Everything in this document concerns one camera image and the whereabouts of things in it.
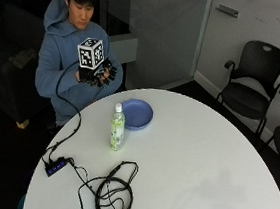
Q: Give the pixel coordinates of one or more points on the the person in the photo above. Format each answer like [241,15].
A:
[61,52]

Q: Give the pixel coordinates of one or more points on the black office chair with armrests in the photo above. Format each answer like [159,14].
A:
[249,96]

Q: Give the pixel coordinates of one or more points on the white cube with black markers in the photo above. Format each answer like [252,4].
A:
[90,53]

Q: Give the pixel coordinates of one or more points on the dark sofa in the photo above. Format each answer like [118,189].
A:
[6,70]

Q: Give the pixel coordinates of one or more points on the patterned cushion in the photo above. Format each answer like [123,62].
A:
[22,58]

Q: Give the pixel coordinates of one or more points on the blue plate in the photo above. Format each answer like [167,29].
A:
[138,114]

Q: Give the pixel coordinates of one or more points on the glass partition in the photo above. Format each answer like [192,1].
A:
[167,37]

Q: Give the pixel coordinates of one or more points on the clear bottle with green label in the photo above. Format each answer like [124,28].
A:
[117,129]

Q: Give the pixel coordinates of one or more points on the black hub with blue lights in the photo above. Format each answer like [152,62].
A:
[55,166]

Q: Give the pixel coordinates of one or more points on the grey wall rail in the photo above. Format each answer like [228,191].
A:
[227,10]

